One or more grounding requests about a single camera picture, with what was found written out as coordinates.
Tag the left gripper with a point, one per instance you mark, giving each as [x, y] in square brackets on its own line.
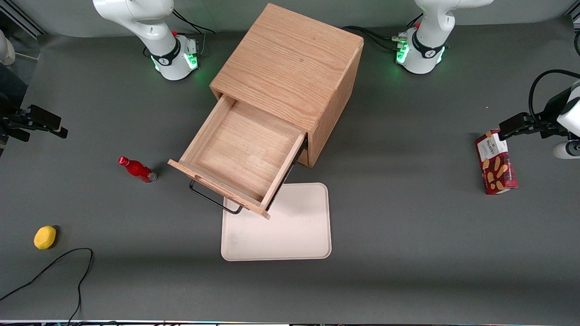
[550, 112]

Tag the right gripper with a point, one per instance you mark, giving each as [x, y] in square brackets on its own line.
[10, 121]

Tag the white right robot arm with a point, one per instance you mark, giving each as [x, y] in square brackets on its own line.
[158, 40]

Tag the wooden drawer cabinet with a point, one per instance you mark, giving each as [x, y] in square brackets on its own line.
[290, 63]

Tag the red shortbread cookie box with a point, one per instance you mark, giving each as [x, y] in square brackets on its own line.
[496, 167]

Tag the white rounded object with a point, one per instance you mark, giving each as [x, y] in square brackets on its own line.
[5, 47]

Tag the red bottle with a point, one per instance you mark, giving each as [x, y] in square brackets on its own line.
[138, 170]

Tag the yellow lemon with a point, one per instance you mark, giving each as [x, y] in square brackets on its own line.
[45, 237]

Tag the beige plastic tray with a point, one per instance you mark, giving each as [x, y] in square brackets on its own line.
[294, 226]

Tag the aluminium frame rail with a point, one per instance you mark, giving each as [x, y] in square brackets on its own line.
[25, 18]

